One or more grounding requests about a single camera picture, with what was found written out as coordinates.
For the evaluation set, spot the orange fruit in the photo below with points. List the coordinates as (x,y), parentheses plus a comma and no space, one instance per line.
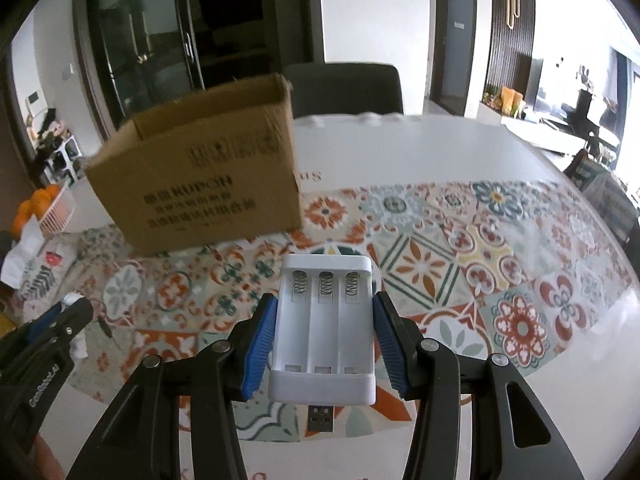
(22,222)
(46,197)

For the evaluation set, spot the white printed bag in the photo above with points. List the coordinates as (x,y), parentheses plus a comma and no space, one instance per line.
(50,270)

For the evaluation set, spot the brown cardboard box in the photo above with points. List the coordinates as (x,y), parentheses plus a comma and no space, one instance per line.
(200,185)

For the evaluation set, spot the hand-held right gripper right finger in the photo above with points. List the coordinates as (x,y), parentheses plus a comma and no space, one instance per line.
(392,355)

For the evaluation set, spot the white low console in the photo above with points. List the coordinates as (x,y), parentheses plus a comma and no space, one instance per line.
(550,132)

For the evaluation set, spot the white cluttered shelf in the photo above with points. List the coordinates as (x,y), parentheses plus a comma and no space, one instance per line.
(57,157)

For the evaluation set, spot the striped cushioned chair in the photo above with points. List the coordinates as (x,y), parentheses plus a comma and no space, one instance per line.
(607,195)

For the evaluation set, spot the grey door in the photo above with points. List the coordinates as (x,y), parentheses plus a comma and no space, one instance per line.
(462,35)

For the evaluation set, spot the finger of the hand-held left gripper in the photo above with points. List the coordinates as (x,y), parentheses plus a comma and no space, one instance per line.
(70,325)
(47,319)

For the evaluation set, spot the person's left forearm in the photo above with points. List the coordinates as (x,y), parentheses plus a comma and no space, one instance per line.
(50,460)

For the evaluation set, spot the floral patterned tablecloth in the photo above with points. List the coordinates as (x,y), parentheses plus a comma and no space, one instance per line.
(450,260)

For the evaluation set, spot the dark grey dining chair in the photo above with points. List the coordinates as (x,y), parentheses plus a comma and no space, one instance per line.
(345,90)

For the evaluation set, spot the white fruit basket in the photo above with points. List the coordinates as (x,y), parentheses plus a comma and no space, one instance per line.
(57,210)

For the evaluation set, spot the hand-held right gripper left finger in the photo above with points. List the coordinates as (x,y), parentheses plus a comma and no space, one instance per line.
(257,355)

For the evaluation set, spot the white battery charger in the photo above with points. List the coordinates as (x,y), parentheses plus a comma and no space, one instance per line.
(322,330)

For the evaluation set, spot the orange bag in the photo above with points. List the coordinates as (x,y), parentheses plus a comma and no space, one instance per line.
(511,101)

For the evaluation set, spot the gold wall ornament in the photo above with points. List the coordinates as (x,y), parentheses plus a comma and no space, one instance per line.
(512,6)

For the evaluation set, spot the black glass cabinet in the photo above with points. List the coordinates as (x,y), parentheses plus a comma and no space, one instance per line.
(165,35)

